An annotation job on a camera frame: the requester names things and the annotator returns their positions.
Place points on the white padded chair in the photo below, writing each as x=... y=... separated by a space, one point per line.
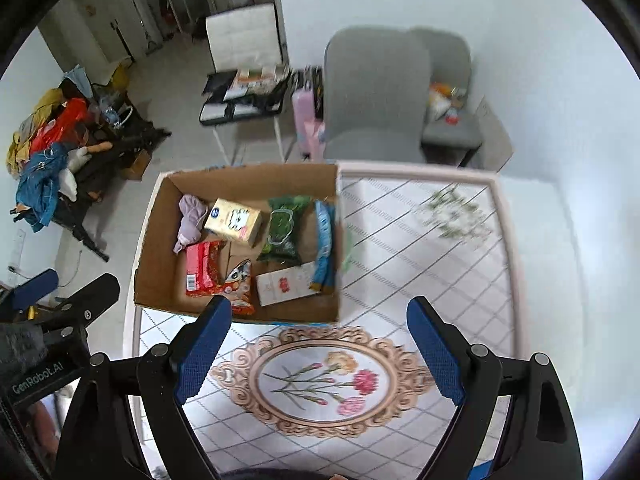
x=240 y=35

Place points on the stack of papers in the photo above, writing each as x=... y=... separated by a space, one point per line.
x=260 y=77

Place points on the red snack packet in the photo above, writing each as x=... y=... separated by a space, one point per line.
x=202 y=267

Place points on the floral printed tablecloth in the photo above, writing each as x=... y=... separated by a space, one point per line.
x=390 y=270

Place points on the red plastic bag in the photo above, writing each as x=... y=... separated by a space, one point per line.
x=60 y=125

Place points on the black zipped garment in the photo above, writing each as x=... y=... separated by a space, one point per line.
x=15 y=445

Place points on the black bag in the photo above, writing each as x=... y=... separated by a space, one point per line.
x=220 y=107

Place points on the purple sock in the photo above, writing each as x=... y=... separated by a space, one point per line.
x=190 y=220

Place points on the yellow bag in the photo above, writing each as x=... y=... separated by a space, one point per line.
x=119 y=75

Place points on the wooden rolling pin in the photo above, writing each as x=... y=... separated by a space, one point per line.
x=97 y=148

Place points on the blue denim garment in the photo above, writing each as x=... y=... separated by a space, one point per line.
x=42 y=185

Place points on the small brown cardboard box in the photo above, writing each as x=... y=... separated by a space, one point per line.
x=135 y=165

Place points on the white plastic bag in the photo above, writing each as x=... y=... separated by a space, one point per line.
x=439 y=102

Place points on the blue strip packet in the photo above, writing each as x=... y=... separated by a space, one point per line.
x=324 y=240

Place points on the dark green snack packet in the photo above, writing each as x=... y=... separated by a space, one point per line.
x=282 y=230

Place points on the black metal rack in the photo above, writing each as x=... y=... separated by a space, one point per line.
x=130 y=137

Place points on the yellow tissue pack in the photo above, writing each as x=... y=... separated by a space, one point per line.
x=232 y=220

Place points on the orange cartoon snack packet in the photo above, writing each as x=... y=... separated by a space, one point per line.
x=239 y=285

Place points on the person's left hand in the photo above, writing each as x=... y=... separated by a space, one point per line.
x=45 y=425

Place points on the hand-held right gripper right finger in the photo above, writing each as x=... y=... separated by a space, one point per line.
x=435 y=355

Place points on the pink suitcase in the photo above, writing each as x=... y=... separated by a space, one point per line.
x=301 y=110

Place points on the small red white box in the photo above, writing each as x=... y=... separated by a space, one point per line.
x=453 y=116

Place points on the white wall socket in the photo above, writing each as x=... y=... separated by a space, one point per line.
x=16 y=250

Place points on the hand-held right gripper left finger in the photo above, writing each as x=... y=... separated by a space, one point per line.
x=202 y=355

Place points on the pink paper bag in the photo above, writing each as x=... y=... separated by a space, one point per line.
x=314 y=140

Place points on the grey upholstered chair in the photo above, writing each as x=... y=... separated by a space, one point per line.
x=450 y=55
x=375 y=85

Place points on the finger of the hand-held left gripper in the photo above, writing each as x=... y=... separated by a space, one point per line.
x=30 y=290
x=85 y=307

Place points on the yellow cloth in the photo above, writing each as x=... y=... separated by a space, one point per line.
x=30 y=120

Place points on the clear plastic bottles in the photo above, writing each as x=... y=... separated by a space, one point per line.
x=110 y=107

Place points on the blue chair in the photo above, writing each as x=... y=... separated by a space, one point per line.
x=485 y=472

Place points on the light blue cloth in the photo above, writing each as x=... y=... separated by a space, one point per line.
x=77 y=80

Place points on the white plush toy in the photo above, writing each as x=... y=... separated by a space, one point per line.
x=75 y=165

